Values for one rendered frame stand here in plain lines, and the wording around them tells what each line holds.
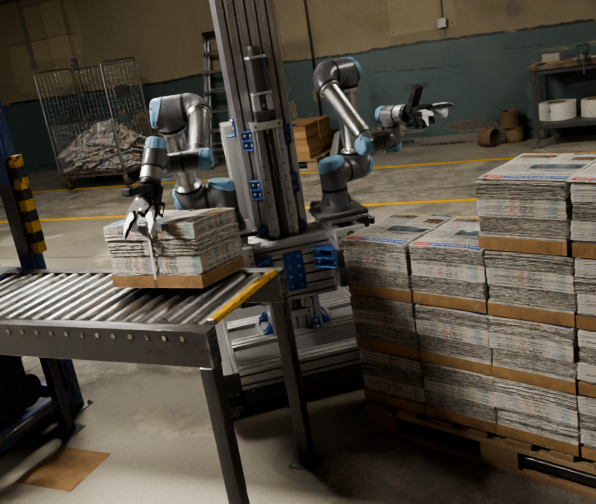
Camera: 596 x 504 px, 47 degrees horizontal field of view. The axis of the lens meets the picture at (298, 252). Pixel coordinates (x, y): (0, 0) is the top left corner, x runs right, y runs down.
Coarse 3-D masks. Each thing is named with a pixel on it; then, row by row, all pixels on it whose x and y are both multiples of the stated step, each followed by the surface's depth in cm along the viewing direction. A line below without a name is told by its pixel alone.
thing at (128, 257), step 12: (108, 228) 239; (120, 228) 237; (108, 240) 240; (120, 240) 239; (132, 240) 237; (120, 252) 240; (132, 252) 238; (144, 252) 236; (120, 264) 242; (132, 264) 240; (144, 264) 238
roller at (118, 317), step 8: (160, 288) 248; (168, 288) 251; (144, 296) 242; (152, 296) 243; (136, 304) 236; (144, 304) 238; (120, 312) 230; (128, 312) 231; (112, 320) 225; (120, 320) 227
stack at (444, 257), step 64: (384, 256) 251; (448, 256) 233; (512, 256) 218; (384, 320) 261; (448, 320) 241; (512, 320) 224; (384, 384) 272; (448, 384) 251; (512, 384) 232; (448, 448) 261; (512, 448) 241
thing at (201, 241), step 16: (224, 208) 249; (160, 224) 230; (176, 224) 227; (192, 224) 225; (208, 224) 233; (224, 224) 243; (160, 240) 232; (176, 240) 229; (192, 240) 226; (208, 240) 232; (224, 240) 242; (240, 240) 252; (160, 256) 234; (176, 256) 231; (192, 256) 228; (208, 256) 232; (224, 256) 241; (240, 256) 252; (176, 272) 233; (192, 272) 230
